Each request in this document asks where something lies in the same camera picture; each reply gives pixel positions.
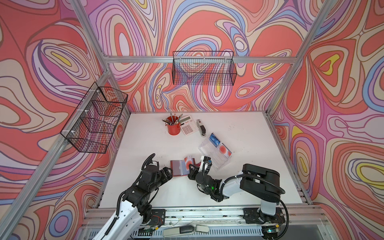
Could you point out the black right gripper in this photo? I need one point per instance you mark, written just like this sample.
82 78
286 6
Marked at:
192 173

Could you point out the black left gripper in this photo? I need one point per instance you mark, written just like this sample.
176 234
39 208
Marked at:
169 175

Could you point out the red leather card holder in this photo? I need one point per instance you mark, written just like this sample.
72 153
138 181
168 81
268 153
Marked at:
176 166

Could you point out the red white credit card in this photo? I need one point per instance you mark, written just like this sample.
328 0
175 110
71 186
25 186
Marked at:
189 160

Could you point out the clear plastic card tray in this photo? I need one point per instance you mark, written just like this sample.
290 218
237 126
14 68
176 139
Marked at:
209 150

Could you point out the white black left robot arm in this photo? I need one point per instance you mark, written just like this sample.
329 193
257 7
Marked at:
133 205

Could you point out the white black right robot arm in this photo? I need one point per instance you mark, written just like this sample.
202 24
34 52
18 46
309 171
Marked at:
257 181

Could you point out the blue credit card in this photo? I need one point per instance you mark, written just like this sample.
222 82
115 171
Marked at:
214 140

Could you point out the red pen cup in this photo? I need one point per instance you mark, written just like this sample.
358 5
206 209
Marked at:
174 130

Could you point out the black silver stapler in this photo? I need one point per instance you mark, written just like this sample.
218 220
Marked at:
202 128

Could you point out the white calculator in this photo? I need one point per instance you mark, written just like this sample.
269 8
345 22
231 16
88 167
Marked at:
188 125

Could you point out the pens in cup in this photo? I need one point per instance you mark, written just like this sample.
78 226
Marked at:
172 120

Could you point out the black wire basket left wall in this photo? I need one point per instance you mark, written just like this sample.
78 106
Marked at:
99 113

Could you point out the black wire basket wall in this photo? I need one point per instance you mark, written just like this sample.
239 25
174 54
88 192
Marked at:
204 68
99 113

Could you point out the black wire basket back wall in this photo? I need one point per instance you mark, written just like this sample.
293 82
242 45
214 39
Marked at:
204 68

